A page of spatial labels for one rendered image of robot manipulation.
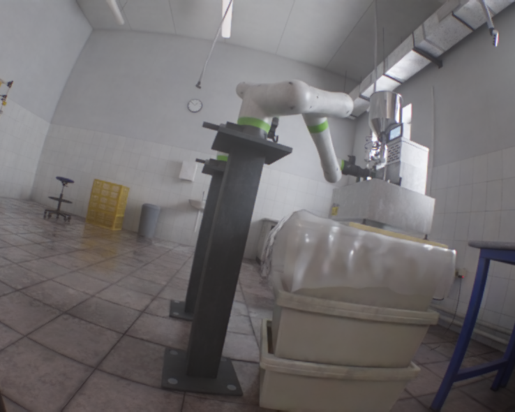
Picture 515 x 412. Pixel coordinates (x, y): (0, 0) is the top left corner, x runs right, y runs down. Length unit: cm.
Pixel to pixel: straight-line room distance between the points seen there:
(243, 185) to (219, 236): 19
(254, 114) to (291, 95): 16
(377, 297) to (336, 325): 16
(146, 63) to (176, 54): 71
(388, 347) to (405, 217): 84
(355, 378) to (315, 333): 22
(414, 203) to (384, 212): 23
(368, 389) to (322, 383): 18
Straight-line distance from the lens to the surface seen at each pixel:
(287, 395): 100
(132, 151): 566
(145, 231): 498
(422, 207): 171
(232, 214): 92
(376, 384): 106
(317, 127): 140
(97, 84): 667
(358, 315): 88
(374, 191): 150
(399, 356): 106
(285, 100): 93
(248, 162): 94
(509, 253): 113
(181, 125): 557
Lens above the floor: 63
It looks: 4 degrees up
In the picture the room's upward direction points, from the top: 13 degrees clockwise
